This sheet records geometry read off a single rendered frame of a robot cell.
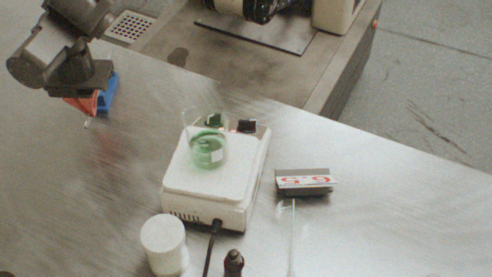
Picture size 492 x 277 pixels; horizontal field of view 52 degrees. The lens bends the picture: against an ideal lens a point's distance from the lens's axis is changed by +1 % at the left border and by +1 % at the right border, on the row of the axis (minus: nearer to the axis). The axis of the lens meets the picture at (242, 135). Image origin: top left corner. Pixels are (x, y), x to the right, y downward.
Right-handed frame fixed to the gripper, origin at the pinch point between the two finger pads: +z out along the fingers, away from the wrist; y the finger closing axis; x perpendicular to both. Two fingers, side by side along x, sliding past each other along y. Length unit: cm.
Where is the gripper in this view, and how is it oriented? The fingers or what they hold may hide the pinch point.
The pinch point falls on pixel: (91, 111)
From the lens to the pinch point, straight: 91.2
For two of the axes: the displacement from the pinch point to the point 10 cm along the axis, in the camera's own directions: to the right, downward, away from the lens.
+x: 0.5, -7.6, 6.5
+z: 0.1, 6.5, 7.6
